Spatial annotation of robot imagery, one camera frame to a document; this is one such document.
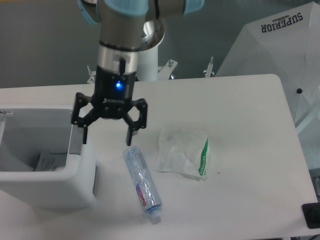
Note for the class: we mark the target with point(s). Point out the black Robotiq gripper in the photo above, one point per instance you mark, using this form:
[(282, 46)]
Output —
[(112, 97)]

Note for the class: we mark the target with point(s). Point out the white push-lid trash can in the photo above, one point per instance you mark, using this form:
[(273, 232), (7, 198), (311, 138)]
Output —
[(27, 131)]

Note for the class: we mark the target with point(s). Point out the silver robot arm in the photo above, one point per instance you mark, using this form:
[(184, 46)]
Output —
[(120, 41)]

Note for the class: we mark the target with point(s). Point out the paper inside trash can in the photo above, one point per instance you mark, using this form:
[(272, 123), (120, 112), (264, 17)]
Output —
[(51, 162)]

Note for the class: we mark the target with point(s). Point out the clear plastic bag green stripe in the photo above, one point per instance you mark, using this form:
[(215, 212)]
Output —
[(183, 150)]

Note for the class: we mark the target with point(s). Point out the clear plastic water bottle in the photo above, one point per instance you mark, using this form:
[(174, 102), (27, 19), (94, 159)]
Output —
[(144, 185)]

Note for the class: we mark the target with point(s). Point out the white Superior umbrella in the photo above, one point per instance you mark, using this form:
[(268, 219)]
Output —
[(286, 44)]

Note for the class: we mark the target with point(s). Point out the black device at table edge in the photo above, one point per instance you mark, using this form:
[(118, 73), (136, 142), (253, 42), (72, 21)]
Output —
[(311, 212)]

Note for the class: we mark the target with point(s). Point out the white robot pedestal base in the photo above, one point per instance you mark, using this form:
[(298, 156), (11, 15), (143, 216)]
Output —
[(144, 62)]

